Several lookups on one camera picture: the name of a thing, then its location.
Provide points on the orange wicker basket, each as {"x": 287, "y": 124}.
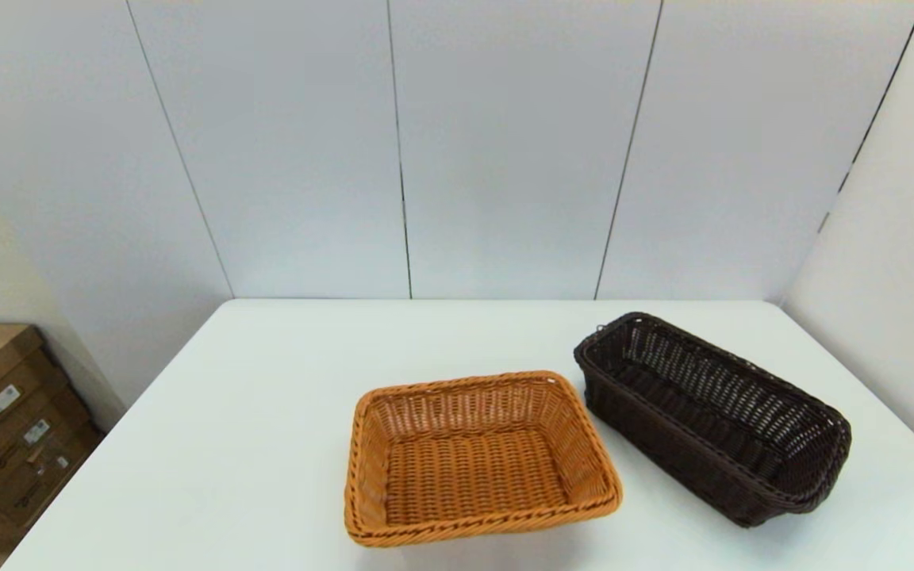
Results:
{"x": 473, "y": 468}

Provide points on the dark brown wicker basket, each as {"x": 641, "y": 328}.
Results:
{"x": 703, "y": 412}

